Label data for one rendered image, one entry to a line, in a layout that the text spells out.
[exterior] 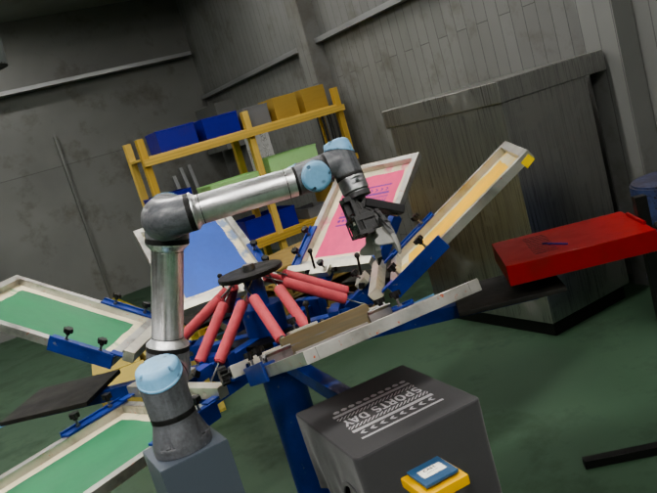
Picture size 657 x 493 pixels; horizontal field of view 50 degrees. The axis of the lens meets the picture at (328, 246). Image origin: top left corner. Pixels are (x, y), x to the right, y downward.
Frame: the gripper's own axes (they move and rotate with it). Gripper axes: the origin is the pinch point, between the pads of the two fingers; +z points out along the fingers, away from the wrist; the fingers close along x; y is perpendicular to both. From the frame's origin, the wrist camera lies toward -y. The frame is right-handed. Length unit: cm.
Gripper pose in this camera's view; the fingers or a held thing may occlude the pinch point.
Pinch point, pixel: (392, 258)
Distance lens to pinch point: 187.5
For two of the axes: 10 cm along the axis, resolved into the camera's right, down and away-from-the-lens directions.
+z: 3.8, 9.2, -1.0
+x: 3.0, -2.2, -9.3
